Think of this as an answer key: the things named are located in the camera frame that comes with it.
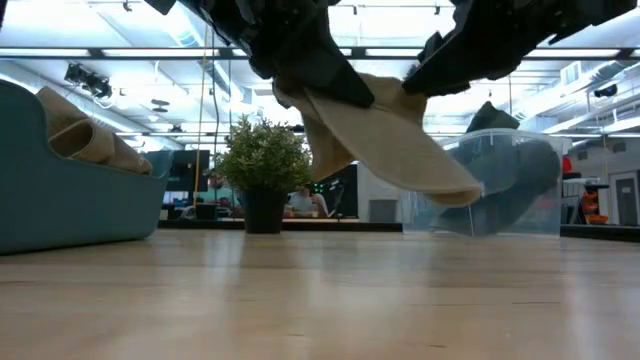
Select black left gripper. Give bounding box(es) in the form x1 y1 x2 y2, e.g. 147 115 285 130
179 0 376 109

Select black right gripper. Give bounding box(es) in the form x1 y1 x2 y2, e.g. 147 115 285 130
402 0 569 99

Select beige fabric hat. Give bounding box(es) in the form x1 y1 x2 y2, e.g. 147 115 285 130
272 72 484 209

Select beige cloths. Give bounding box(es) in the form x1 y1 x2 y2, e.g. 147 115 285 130
48 118 154 176

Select beige sock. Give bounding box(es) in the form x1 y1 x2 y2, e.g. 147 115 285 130
35 85 96 139

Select green potted plant black pot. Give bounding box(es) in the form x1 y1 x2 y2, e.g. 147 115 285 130
213 114 315 235

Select large black screen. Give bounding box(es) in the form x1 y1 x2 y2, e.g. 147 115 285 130
319 163 359 219

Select person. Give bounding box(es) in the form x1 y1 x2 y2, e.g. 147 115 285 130
195 174 242 210
285 184 331 219

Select clear plastic bin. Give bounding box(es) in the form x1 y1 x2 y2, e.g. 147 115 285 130
399 128 574 237

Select white cabinet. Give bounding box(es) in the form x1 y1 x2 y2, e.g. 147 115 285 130
357 163 404 224

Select dark computer monitor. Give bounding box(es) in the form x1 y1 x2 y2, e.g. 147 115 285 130
167 149 212 194

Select orange machine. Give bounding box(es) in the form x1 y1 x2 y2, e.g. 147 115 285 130
581 183 610 226

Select grey door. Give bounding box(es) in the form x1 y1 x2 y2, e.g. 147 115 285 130
609 169 640 227

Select black ceiling-mounted device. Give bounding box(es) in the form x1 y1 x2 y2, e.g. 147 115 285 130
63 63 114 100

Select blue plastic bin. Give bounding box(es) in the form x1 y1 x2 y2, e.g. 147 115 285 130
0 79 174 256

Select black hanging cable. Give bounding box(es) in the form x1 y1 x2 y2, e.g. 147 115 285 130
210 27 222 161

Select yellow hanging cable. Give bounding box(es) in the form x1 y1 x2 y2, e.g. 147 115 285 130
192 22 210 207

